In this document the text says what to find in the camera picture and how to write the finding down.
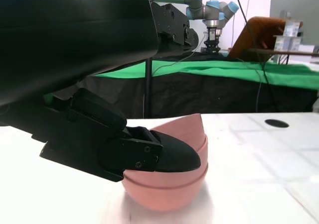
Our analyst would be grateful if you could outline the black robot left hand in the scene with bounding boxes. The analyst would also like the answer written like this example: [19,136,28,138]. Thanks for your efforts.
[0,0,202,183]

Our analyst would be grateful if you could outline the black tripod pole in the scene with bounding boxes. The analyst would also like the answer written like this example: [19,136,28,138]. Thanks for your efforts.
[144,0,156,118]

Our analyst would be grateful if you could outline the black cloth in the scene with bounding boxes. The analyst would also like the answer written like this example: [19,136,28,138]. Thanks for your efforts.
[84,51,319,119]

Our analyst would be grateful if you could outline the green cloth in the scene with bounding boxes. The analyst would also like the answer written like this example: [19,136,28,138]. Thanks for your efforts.
[94,58,319,91]

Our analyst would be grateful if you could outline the brown wooden rack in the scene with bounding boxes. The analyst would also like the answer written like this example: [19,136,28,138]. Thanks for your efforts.
[245,47,319,65]

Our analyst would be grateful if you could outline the white blue printed cartons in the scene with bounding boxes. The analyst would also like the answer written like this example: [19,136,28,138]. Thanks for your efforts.
[274,18,305,52]

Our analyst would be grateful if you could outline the grey metal cabinet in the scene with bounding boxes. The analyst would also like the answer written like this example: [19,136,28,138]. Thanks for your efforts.
[270,0,319,47]

